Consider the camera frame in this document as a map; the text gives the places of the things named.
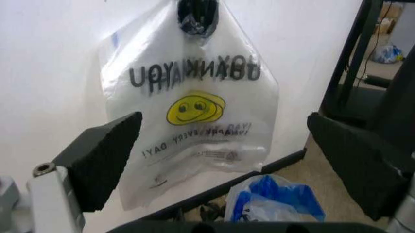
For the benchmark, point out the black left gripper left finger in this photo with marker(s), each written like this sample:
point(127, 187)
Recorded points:
point(97, 155)

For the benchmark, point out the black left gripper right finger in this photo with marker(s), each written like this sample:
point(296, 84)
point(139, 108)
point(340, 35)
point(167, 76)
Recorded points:
point(360, 155)

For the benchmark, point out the blue and white plastic bag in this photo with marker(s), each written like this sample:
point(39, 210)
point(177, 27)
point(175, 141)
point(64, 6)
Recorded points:
point(275, 199)

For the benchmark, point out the small blue plastic bag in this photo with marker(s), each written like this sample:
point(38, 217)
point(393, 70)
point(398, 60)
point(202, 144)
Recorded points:
point(388, 54)

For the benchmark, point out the white smiley plastic bag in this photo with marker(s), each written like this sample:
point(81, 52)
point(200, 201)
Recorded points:
point(194, 80)

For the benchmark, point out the black cylinder bar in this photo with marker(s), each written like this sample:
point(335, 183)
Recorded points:
point(377, 80)

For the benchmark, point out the brown cardboard box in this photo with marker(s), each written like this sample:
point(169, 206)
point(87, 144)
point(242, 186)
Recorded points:
point(389, 17)

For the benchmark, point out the black metal stand frame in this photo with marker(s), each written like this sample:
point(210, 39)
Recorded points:
point(351, 60)

